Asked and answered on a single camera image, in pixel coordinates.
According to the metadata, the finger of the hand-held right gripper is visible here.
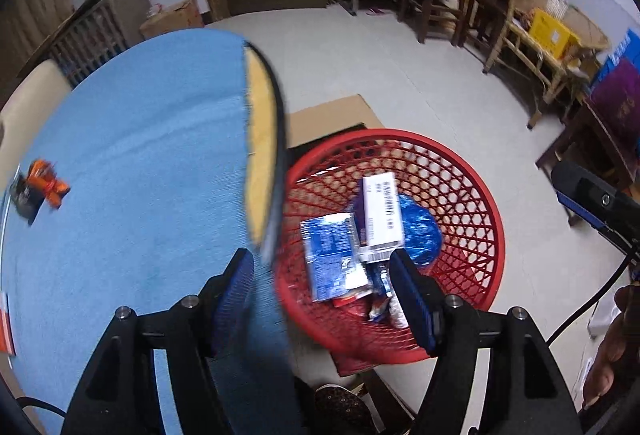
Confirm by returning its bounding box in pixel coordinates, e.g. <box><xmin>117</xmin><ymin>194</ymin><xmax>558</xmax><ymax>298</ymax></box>
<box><xmin>550</xmin><ymin>160</ymin><xmax>640</xmax><ymax>262</ymax></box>

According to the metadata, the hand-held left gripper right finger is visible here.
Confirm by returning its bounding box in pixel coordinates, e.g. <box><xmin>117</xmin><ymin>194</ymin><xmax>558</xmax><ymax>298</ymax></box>
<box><xmin>389</xmin><ymin>249</ymin><xmax>583</xmax><ymax>435</ymax></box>

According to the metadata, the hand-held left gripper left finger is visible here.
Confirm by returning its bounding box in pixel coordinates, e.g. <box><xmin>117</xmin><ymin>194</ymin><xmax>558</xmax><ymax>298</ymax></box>
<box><xmin>60</xmin><ymin>248</ymin><xmax>256</xmax><ymax>435</ymax></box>

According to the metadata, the red and white medicine box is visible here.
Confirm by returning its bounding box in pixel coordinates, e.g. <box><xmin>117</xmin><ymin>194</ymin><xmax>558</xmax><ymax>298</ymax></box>
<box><xmin>332</xmin><ymin>292</ymin><xmax>373</xmax><ymax>308</ymax></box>

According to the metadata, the blue plastic bag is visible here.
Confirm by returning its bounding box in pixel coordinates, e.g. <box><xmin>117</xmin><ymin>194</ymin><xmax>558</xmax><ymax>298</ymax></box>
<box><xmin>350</xmin><ymin>194</ymin><xmax>443</xmax><ymax>266</ymax></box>

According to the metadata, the white purple-striped box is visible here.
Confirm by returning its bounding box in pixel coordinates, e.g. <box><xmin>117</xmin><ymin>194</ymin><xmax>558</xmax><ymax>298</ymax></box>
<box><xmin>361</xmin><ymin>172</ymin><xmax>406</xmax><ymax>263</ymax></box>

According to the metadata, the red plastic mesh basket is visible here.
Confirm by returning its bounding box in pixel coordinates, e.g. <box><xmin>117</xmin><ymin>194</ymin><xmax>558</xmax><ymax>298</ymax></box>
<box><xmin>274</xmin><ymin>129</ymin><xmax>506</xmax><ymax>363</ymax></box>

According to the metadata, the person's right hand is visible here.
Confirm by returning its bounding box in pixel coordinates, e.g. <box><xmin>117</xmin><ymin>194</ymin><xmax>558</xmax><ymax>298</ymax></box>
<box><xmin>582</xmin><ymin>285</ymin><xmax>640</xmax><ymax>411</ymax></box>

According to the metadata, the dark wooden table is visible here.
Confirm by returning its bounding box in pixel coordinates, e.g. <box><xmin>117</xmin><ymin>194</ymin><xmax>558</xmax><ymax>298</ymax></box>
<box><xmin>535</xmin><ymin>100</ymin><xmax>640</xmax><ymax>226</ymax></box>

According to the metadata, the purple box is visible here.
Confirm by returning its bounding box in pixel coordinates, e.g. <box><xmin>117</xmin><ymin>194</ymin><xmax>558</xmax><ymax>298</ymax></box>
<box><xmin>590</xmin><ymin>57</ymin><xmax>640</xmax><ymax>156</ymax></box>

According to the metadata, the dark patterned shoe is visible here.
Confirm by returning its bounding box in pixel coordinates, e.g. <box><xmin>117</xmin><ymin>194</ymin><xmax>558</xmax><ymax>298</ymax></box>
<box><xmin>315</xmin><ymin>382</ymin><xmax>376</xmax><ymax>435</ymax></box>

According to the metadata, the blue box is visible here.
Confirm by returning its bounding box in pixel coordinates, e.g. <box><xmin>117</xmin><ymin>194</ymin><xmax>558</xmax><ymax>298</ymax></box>
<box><xmin>595</xmin><ymin>29</ymin><xmax>640</xmax><ymax>80</ymax></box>

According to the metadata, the bamboo chair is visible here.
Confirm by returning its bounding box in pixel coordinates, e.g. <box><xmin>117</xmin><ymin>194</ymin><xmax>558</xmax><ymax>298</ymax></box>
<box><xmin>482</xmin><ymin>0</ymin><xmax>611</xmax><ymax>128</ymax></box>

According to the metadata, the yellow box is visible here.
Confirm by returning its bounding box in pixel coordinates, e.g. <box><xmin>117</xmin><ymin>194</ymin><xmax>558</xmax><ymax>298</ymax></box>
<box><xmin>529</xmin><ymin>8</ymin><xmax>576</xmax><ymax>60</ymax></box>

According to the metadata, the orange snack wrapper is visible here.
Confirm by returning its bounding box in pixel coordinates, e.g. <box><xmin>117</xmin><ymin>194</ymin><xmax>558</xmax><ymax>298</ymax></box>
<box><xmin>27</xmin><ymin>159</ymin><xmax>71</xmax><ymax>210</ymax></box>

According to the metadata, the black plastic bag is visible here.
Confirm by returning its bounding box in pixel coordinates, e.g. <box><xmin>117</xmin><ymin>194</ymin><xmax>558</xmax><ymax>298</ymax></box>
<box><xmin>11</xmin><ymin>175</ymin><xmax>46</xmax><ymax>227</ymax></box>

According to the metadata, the orange and white box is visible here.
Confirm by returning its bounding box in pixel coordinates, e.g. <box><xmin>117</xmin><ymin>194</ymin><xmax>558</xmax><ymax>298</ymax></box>
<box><xmin>0</xmin><ymin>292</ymin><xmax>16</xmax><ymax>356</ymax></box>

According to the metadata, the cardboard box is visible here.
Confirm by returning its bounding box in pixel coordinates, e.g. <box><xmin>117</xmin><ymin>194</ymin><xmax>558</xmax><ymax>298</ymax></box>
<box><xmin>139</xmin><ymin>0</ymin><xmax>205</xmax><ymax>40</ymax></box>

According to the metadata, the beige sofa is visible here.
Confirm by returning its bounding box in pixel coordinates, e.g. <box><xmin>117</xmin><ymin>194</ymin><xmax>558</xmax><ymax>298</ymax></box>
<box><xmin>0</xmin><ymin>60</ymin><xmax>73</xmax><ymax>156</ymax></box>

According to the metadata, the wooden slatted cabinet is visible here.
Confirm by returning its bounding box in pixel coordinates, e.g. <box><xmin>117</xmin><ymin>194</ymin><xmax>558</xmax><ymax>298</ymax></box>
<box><xmin>20</xmin><ymin>0</ymin><xmax>151</xmax><ymax>88</ymax></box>

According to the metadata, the beige curtain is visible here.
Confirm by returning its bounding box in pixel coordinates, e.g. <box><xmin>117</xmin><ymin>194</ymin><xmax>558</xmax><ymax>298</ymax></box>
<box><xmin>0</xmin><ymin>0</ymin><xmax>73</xmax><ymax>80</ymax></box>

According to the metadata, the black cable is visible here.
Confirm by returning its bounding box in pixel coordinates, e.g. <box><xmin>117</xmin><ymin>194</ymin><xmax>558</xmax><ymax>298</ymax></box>
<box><xmin>15</xmin><ymin>395</ymin><xmax>68</xmax><ymax>421</ymax></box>
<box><xmin>545</xmin><ymin>255</ymin><xmax>640</xmax><ymax>346</ymax></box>

